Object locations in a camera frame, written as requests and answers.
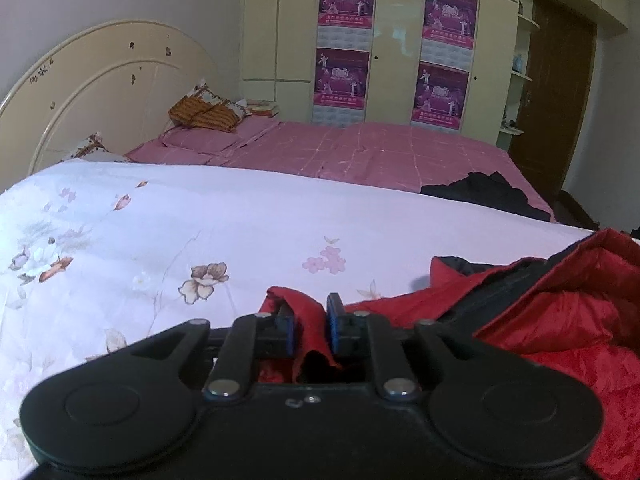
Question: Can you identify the red puffer jacket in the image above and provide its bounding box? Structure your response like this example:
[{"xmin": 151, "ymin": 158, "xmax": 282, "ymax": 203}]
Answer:
[{"xmin": 257, "ymin": 227, "xmax": 640, "ymax": 480}]

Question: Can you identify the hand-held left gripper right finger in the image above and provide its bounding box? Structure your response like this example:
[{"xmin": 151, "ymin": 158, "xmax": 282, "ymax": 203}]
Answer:
[{"xmin": 325, "ymin": 293, "xmax": 482, "ymax": 402}]

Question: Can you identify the floral pillow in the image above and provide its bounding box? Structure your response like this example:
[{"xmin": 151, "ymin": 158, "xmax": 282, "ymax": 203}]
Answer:
[
  {"xmin": 74, "ymin": 133, "xmax": 133, "ymax": 164},
  {"xmin": 184, "ymin": 79, "xmax": 253, "ymax": 117}
]

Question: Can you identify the purple wall poster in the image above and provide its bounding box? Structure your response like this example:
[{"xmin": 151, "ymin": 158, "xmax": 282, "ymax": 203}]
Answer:
[
  {"xmin": 422, "ymin": 0, "xmax": 479, "ymax": 64},
  {"xmin": 317, "ymin": 0, "xmax": 377, "ymax": 49},
  {"xmin": 410, "ymin": 61, "xmax": 470, "ymax": 131},
  {"xmin": 312, "ymin": 48, "xmax": 371, "ymax": 125}
]

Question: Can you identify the brown wooden door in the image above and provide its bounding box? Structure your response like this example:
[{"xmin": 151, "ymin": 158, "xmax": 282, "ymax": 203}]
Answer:
[{"xmin": 506, "ymin": 0, "xmax": 599, "ymax": 203}]

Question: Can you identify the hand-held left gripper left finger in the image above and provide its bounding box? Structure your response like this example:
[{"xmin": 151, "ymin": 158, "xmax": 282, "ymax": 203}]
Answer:
[{"xmin": 122, "ymin": 305, "xmax": 301, "ymax": 403}]

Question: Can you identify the pink checked bed sheet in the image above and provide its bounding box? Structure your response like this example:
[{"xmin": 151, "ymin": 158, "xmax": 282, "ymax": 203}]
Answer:
[{"xmin": 122, "ymin": 116, "xmax": 557, "ymax": 224}]

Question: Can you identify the white floral bed sheet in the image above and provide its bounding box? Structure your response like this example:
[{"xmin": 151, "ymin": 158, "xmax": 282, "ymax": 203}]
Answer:
[{"xmin": 0, "ymin": 160, "xmax": 598, "ymax": 463}]

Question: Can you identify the cream wardrobe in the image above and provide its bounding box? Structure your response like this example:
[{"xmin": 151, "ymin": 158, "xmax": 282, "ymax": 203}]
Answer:
[{"xmin": 241, "ymin": 0, "xmax": 632, "ymax": 150}]

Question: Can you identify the cream wooden headboard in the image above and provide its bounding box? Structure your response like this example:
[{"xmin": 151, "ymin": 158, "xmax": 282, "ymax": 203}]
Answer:
[{"xmin": 0, "ymin": 20, "xmax": 222, "ymax": 195}]

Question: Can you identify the black cloth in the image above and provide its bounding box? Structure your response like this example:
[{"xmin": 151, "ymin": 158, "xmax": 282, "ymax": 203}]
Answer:
[{"xmin": 420, "ymin": 171, "xmax": 552, "ymax": 222}]

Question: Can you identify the orange striped pillow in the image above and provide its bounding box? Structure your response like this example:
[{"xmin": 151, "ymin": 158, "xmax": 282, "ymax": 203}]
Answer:
[{"xmin": 168, "ymin": 95, "xmax": 242, "ymax": 133}]

